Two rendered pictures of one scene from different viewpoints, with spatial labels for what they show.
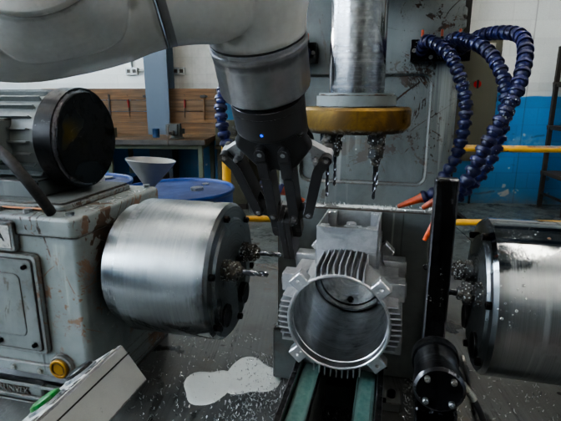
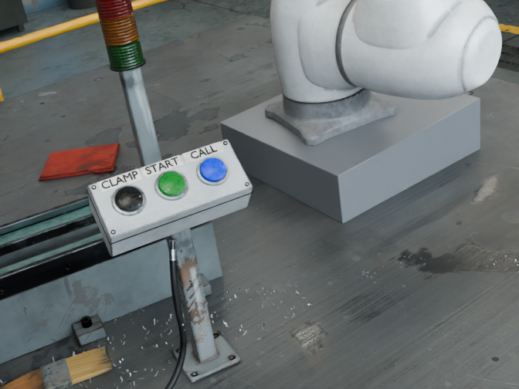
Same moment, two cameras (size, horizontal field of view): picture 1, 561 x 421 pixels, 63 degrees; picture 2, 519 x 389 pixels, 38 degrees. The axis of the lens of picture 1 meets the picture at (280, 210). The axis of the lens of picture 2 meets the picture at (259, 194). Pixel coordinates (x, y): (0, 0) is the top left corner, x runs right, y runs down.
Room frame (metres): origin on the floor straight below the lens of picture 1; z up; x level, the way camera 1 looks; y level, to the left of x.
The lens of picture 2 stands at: (0.74, 0.89, 1.45)
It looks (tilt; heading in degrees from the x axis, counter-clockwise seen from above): 29 degrees down; 234
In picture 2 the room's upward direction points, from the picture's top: 9 degrees counter-clockwise
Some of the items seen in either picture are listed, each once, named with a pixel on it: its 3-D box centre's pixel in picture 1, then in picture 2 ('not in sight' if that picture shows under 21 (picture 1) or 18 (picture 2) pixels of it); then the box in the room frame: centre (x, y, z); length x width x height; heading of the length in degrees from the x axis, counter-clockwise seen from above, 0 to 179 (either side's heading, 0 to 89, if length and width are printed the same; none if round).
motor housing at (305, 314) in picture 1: (346, 296); not in sight; (0.73, -0.11, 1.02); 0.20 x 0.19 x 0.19; 165
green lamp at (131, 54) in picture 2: not in sight; (124, 52); (0.14, -0.28, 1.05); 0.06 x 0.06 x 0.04
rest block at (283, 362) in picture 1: (292, 345); not in sight; (0.83, -0.03, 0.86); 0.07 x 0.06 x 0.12; 76
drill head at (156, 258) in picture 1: (161, 263); not in sight; (0.83, 0.23, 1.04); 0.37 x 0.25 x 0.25; 76
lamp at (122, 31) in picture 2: not in sight; (119, 27); (0.14, -0.28, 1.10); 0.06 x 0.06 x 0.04
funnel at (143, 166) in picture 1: (152, 182); not in sight; (2.24, 0.64, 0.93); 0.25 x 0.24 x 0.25; 176
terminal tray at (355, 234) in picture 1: (350, 238); not in sight; (0.77, -0.12, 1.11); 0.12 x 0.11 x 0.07; 165
